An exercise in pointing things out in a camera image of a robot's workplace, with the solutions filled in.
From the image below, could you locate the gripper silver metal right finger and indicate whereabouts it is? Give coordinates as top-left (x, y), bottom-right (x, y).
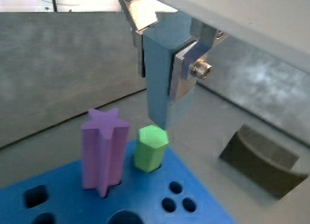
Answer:
top-left (169, 18), bottom-right (227, 101)

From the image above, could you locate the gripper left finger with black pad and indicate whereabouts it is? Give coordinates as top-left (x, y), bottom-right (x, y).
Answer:
top-left (118, 0), bottom-right (176, 77)

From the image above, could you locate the light blue rectangular block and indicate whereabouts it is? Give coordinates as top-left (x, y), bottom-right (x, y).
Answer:
top-left (142, 12), bottom-right (193, 130)

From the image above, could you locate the blue foam shape board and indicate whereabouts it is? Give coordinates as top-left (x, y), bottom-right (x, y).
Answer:
top-left (0, 142), bottom-right (236, 224)

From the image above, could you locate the green hexagonal prism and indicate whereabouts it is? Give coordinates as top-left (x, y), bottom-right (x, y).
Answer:
top-left (133, 125), bottom-right (168, 173)

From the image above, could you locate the purple star prism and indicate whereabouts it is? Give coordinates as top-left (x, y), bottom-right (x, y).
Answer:
top-left (81, 108), bottom-right (129, 198)

